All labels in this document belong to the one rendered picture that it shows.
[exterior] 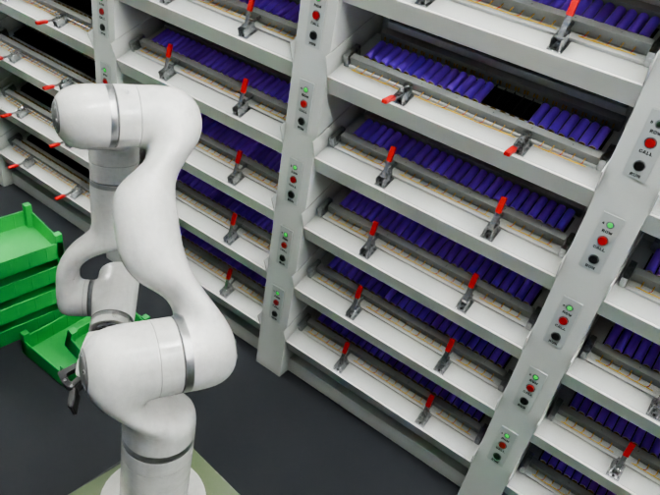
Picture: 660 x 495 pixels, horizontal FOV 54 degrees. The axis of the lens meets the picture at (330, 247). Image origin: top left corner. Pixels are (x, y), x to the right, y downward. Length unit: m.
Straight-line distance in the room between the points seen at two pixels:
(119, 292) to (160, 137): 0.42
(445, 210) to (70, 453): 1.11
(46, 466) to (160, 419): 0.78
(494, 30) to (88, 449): 1.38
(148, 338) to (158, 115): 0.35
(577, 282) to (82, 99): 0.94
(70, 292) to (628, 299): 1.08
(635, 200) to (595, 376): 0.41
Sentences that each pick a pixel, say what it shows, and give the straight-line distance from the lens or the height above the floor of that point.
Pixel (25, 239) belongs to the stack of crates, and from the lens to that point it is 2.12.
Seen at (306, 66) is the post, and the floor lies 0.95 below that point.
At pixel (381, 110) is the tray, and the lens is 1.41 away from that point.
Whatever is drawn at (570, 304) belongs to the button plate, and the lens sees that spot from 1.37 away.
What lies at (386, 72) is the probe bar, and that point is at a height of 0.99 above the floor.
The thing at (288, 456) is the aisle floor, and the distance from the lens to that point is 1.83.
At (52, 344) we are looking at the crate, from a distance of 2.11.
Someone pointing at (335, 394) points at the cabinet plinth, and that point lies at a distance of 1.95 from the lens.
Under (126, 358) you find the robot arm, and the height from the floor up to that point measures 0.77.
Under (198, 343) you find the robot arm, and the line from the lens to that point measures 1.00.
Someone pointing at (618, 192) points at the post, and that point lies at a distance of 1.25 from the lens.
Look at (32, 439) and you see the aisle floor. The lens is 1.89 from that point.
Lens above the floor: 1.47
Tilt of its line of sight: 35 degrees down
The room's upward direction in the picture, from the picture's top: 11 degrees clockwise
